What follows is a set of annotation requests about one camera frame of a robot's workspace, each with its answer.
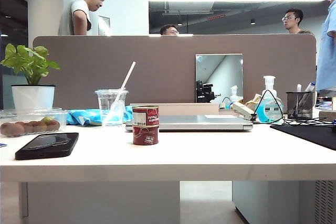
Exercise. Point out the red can with Paste lettering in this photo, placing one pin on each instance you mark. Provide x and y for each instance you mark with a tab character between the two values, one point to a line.
145	116

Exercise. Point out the red can with small barcode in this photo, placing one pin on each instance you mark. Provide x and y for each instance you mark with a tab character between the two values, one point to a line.
145	136

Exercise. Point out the beige desk riser box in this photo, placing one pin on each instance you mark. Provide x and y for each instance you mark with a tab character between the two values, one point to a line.
189	108

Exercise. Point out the brown desk partition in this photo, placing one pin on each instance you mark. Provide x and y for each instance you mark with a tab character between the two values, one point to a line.
157	72

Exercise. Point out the silver closed laptop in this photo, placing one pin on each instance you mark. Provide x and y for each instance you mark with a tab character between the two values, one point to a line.
204	123

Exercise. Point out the clear plastic cup with straw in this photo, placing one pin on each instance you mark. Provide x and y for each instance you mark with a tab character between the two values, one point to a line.
128	75

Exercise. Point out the white plug adapter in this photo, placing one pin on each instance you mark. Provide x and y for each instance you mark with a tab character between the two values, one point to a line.
222	106

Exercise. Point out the square mirror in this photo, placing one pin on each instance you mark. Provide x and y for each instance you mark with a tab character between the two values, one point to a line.
223	72

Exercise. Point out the seated man with glasses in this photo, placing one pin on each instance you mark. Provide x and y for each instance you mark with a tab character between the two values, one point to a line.
169	30

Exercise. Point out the white stapler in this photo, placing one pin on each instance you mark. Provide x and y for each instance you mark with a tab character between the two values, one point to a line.
242	110

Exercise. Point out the blue snack bag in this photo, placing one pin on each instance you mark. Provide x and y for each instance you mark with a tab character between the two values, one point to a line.
78	117

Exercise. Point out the blue hand sanitizer pump bottle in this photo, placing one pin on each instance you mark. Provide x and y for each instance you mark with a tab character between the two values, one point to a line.
270	108

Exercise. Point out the black pendant lamp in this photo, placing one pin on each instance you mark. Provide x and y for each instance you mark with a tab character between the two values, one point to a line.
252	21

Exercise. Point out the brown kiwi fruit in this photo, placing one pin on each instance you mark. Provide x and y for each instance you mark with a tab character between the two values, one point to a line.
20	127
42	127
8	129
53	125
32	127

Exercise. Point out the white desk panel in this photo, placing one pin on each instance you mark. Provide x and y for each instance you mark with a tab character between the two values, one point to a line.
105	203

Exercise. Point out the green fruit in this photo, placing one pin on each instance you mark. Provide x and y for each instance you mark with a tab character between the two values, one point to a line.
47	119

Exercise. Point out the man in grey t-shirt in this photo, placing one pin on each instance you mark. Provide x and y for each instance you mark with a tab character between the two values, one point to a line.
78	11

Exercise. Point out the black smartphone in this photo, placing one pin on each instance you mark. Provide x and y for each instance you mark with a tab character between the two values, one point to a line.
47	145

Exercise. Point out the black mesh pen holder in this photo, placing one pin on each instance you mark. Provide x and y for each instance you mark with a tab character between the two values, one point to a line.
299	106

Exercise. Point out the white pen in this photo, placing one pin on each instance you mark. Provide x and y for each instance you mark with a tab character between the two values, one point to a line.
299	88

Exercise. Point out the white plant pot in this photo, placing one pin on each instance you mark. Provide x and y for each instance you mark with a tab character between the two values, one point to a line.
32	98

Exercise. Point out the clear plastic fruit container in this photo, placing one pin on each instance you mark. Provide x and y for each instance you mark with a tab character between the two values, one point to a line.
31	111

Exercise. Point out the grey vented cabinet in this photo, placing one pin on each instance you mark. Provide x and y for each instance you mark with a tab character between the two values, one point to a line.
262	203

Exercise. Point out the white marker with blue cap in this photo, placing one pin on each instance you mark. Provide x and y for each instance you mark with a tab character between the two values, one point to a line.
310	86

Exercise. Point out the green leafy plant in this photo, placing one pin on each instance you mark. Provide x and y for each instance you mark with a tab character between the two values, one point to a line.
29	61

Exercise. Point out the man in olive shirt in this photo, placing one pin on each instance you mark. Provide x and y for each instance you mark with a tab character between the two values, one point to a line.
292	22

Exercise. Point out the black mouse mat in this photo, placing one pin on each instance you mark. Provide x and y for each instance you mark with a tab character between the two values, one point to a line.
309	134

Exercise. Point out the wooden block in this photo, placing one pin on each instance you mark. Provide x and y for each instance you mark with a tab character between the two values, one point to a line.
328	115

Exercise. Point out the man in blue shirt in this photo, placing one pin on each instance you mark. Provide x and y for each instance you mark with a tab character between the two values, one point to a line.
328	51

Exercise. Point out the white picture frame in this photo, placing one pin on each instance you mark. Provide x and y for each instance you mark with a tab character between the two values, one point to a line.
105	26

